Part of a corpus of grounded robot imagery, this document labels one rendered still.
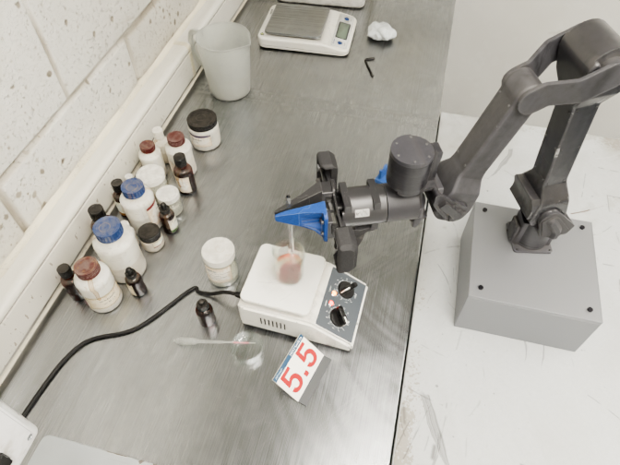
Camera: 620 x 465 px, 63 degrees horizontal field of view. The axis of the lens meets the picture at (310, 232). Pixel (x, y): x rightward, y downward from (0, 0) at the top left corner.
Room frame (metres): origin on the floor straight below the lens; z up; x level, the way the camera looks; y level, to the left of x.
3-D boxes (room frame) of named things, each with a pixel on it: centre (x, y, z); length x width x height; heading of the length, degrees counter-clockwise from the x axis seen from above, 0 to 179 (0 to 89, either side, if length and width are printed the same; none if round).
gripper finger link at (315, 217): (0.45, 0.01, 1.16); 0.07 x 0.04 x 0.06; 99
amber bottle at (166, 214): (0.64, 0.28, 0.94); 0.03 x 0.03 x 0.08
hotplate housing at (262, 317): (0.46, 0.02, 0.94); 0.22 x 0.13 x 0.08; 74
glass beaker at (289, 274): (0.47, 0.03, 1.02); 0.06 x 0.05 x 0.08; 52
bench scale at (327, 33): (1.36, 0.00, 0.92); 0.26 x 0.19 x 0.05; 79
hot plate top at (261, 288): (0.47, 0.04, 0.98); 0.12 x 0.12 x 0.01; 74
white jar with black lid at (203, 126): (0.90, 0.24, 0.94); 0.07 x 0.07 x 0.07
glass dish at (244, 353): (0.37, 0.11, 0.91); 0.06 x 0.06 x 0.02
